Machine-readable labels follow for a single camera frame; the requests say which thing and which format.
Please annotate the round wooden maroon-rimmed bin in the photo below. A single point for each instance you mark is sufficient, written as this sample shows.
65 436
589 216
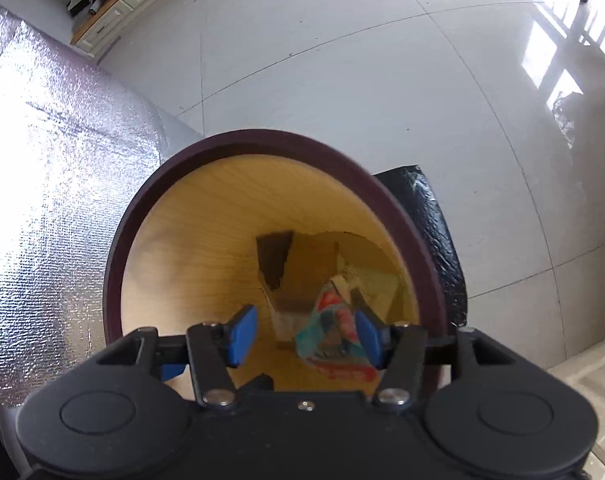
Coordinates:
207 210

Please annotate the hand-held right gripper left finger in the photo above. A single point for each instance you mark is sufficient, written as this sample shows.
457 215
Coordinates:
245 332

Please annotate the colourful snack wrapper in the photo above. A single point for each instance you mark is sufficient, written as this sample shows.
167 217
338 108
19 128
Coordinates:
327 330

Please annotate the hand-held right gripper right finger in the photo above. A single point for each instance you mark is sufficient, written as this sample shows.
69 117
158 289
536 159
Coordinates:
368 337

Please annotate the brown cardboard box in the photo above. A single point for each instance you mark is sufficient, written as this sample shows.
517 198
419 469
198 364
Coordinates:
307 275

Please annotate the black foil bag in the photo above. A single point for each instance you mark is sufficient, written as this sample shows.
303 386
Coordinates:
432 220

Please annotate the silver foil mat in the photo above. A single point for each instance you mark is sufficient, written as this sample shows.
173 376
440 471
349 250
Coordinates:
57 185

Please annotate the white wooden-top cabinet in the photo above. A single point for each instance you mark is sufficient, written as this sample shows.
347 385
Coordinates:
132 5

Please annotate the small black device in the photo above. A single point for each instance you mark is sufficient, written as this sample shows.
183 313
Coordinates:
82 6

